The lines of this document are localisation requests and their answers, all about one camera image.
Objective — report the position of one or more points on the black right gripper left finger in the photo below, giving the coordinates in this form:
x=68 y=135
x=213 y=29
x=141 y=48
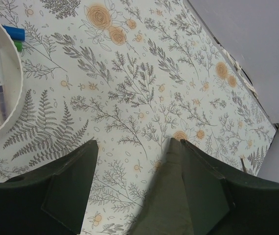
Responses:
x=52 y=199

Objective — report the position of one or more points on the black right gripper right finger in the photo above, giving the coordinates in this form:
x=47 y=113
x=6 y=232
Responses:
x=223 y=200

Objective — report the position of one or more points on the olive green folded cloth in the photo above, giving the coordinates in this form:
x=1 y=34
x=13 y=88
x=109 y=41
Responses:
x=165 y=210

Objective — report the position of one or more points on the white round divided organizer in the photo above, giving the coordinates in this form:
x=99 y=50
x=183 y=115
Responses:
x=12 y=88

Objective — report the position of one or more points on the floral patterned table mat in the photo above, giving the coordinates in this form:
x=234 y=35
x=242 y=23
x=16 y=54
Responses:
x=130 y=74

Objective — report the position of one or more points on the green cap white marker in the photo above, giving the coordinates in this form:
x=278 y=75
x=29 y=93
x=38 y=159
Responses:
x=18 y=45

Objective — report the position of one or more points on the blue cap white marker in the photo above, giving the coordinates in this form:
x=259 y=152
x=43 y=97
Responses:
x=15 y=33

